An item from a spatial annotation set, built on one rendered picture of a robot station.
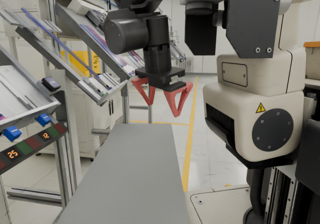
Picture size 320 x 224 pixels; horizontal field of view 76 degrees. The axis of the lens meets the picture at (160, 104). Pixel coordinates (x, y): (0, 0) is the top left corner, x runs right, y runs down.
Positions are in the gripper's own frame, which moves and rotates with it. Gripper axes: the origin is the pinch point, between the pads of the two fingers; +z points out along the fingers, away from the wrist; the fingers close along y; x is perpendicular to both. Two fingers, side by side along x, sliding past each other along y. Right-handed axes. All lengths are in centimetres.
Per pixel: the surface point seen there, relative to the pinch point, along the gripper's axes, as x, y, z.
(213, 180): 65, -33, 94
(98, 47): 32, -106, -1
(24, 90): -22.5, -41.2, -1.9
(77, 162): -11, -60, 45
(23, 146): -28.4, -23.3, 7.5
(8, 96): -27.0, -36.7, -2.5
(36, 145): -25.6, -24.4, 9.2
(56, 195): -26, -44, 44
